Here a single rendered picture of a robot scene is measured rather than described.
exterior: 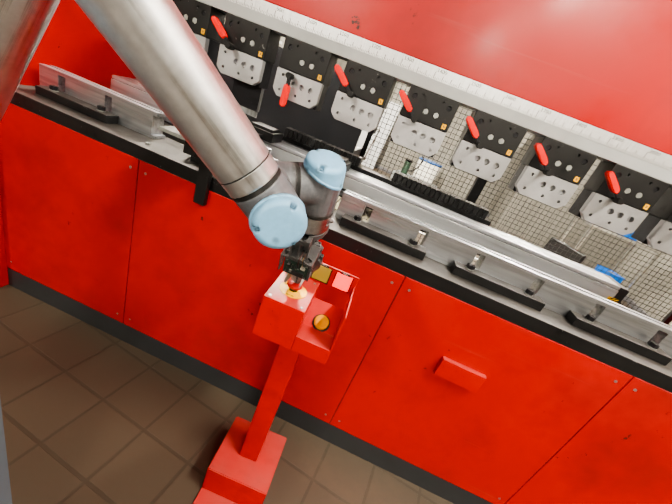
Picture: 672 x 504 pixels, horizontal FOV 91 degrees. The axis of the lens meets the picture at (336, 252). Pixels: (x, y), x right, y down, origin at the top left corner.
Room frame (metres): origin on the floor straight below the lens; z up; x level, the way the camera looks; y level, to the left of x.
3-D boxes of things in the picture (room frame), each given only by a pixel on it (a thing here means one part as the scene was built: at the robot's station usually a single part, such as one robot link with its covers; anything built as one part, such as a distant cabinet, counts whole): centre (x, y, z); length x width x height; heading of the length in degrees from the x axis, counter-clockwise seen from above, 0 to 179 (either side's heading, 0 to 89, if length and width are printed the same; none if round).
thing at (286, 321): (0.72, 0.02, 0.75); 0.20 x 0.16 x 0.18; 88
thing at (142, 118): (1.21, 1.02, 0.92); 0.50 x 0.06 x 0.10; 85
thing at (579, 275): (1.42, 0.05, 0.93); 2.30 x 0.14 x 0.10; 85
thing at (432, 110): (1.11, -0.10, 1.26); 0.15 x 0.09 x 0.17; 85
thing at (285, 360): (0.72, 0.02, 0.39); 0.06 x 0.06 x 0.54; 88
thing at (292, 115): (1.69, 0.66, 1.12); 1.13 x 0.02 x 0.44; 85
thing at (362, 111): (1.12, 0.10, 1.26); 0.15 x 0.09 x 0.17; 85
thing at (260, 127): (1.31, 0.46, 1.01); 0.26 x 0.12 x 0.05; 175
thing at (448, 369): (0.91, -0.54, 0.58); 0.15 x 0.02 x 0.07; 85
